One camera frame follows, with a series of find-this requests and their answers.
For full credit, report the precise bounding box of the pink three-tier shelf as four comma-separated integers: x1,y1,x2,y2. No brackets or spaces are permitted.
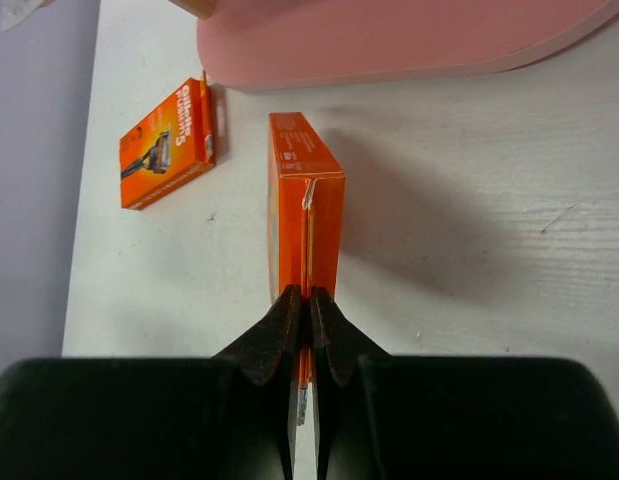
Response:
196,0,619,91

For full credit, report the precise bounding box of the orange Gillette Fusion box left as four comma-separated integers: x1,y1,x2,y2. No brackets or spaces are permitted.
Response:
119,73,216,211

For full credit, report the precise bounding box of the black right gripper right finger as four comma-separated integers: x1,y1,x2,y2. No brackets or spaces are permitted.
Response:
310,288,619,479

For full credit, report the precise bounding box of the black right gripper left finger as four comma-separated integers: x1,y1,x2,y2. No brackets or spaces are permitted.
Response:
0,285,302,479

